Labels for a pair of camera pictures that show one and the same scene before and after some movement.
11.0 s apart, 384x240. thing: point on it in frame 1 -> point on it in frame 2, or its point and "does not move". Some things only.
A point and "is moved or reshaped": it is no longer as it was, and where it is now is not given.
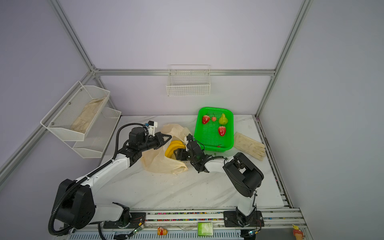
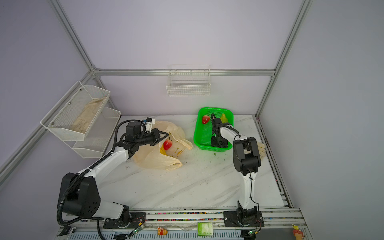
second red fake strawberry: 205,119 does not move
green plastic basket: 214,129 does not move
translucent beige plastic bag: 156,160 is moved or reshaped
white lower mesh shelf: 97,137 does not move
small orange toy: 161,231 does not move
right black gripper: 188,151 -> 214,122
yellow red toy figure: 297,233 does not move
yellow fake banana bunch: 172,146 is moved or reshaped
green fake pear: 223,120 does not move
